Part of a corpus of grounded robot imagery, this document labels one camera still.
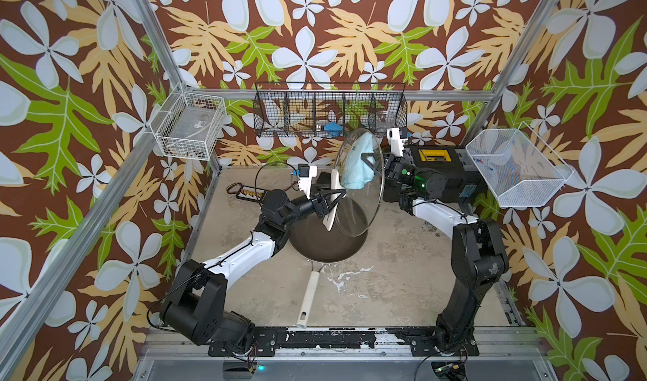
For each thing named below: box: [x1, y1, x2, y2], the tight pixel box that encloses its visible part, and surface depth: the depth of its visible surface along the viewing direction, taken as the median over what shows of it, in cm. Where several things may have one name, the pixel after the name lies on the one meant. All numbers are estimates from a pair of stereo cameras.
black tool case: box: [402, 144, 487, 204], surface depth 101 cm
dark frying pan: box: [288, 211, 369, 328], surface depth 86 cm
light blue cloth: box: [341, 131, 375, 190], surface depth 68 cm
